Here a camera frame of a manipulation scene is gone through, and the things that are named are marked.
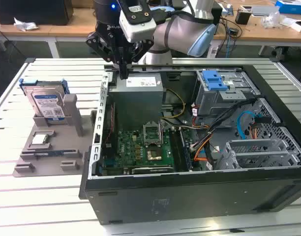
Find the grey parts rack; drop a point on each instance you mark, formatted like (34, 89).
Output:
(62, 137)

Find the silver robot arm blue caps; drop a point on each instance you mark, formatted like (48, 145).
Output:
(175, 29)

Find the black computer tower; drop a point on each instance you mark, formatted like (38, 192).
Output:
(30, 12)

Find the dark blue RAM stick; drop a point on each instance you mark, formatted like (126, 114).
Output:
(52, 153)

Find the crumpled white paper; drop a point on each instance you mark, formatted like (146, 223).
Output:
(25, 25)

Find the metal disk bay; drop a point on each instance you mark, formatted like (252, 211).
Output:
(251, 147)

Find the grey flat box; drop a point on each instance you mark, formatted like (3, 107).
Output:
(263, 9)

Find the grey power supply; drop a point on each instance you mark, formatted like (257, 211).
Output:
(135, 103)

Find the black graphics card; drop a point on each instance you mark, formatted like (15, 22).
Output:
(150, 170)

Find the silver CPU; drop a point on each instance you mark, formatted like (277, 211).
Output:
(40, 139)

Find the grey metal drive cage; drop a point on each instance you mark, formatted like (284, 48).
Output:
(214, 103)

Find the blue cardboard box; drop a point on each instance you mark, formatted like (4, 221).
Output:
(290, 6)

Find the black RAM slot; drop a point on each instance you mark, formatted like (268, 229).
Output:
(174, 150)

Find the clear plastic bag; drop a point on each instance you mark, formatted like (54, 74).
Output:
(271, 19)

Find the wooden desk white frame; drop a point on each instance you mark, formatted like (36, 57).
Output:
(67, 32)
(263, 34)

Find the thin locking lever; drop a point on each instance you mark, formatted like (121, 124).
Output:
(161, 132)

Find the CPU socket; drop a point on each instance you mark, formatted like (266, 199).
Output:
(154, 154)

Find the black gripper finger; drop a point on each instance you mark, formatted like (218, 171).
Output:
(143, 49)
(99, 45)

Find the green motherboard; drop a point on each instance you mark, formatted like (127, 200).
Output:
(130, 150)

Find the black PC case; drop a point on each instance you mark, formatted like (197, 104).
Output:
(189, 201)

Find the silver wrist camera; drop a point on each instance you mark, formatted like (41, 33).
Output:
(140, 29)

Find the blue plastic drive latch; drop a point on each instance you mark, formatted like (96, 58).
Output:
(213, 79)

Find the small black box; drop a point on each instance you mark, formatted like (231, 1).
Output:
(242, 17)

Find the white box black inlay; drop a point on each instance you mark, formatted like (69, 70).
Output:
(300, 25)

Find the hard disk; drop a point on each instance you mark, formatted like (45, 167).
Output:
(46, 103)

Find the installed RAM stick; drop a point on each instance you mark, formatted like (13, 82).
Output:
(185, 150)

